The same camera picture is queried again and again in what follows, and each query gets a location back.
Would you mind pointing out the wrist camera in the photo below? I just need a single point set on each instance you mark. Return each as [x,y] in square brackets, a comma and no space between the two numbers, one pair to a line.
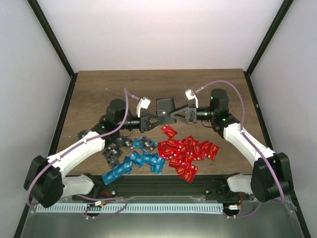
[142,104]
[191,95]

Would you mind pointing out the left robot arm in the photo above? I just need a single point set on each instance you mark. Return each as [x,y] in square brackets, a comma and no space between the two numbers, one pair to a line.
[47,180]

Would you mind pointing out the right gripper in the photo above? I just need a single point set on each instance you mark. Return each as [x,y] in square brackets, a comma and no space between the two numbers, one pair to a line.
[190,114]

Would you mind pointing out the lone black VIP card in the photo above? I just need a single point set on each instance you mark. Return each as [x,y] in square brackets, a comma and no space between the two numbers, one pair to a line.
[82,134]

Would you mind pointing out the blue VIP card pile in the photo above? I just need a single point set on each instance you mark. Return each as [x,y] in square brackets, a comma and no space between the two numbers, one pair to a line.
[155,162]

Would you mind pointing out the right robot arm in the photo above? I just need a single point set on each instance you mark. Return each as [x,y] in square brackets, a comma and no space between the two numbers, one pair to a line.
[271,176]

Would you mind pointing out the black card holder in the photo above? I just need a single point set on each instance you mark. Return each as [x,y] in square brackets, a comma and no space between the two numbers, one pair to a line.
[164,107]

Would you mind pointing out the red VIP card pile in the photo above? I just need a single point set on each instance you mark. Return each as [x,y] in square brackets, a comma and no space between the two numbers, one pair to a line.
[181,154]

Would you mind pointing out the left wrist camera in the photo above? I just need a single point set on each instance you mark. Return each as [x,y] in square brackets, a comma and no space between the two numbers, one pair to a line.
[142,104]

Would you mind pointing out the black aluminium frame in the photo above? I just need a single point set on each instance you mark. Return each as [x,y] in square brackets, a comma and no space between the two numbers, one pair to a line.
[167,184]

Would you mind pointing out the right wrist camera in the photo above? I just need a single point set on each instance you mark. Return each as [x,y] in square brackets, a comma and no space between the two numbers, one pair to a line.
[191,95]

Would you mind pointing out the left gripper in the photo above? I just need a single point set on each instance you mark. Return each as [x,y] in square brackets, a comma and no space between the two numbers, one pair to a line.
[145,125]

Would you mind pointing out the black VIP card pile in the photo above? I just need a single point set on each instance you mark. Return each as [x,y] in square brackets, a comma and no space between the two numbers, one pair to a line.
[113,152]

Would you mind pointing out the white slotted cable duct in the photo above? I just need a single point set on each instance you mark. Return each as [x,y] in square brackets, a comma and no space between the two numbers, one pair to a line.
[206,208]

